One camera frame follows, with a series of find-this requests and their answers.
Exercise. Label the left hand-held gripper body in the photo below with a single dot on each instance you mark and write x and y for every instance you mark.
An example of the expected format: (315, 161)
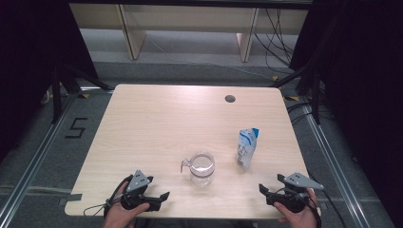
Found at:
(137, 183)

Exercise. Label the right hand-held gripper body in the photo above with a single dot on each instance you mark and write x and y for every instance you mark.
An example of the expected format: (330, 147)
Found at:
(299, 182)

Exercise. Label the white and blue milk bag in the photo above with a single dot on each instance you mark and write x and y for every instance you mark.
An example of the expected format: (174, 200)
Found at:
(247, 148)

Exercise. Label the clear glass measuring jug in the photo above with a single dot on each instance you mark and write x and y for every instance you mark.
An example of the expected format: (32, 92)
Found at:
(202, 169)

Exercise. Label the person's left hand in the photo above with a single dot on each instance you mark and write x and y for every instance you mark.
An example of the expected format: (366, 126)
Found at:
(120, 217)

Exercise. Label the person's right hand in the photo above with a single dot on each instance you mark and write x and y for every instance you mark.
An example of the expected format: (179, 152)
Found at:
(301, 220)

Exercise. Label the grey tape strip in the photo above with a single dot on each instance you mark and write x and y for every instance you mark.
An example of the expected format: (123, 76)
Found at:
(74, 197)

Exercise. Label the yellow black tape marker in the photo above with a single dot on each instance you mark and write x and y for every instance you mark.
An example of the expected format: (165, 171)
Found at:
(292, 98)
(84, 95)

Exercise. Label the black metal stand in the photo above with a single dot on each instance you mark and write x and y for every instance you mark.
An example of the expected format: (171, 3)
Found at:
(316, 95)
(57, 95)

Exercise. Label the black curtain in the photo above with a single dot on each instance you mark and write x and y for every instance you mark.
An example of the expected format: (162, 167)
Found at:
(28, 63)
(364, 79)

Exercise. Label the beige wooden shelf unit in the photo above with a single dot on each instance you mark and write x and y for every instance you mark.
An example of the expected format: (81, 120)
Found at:
(190, 17)

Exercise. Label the aluminium floor rail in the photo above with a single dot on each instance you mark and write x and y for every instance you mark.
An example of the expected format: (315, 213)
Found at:
(34, 158)
(335, 171)

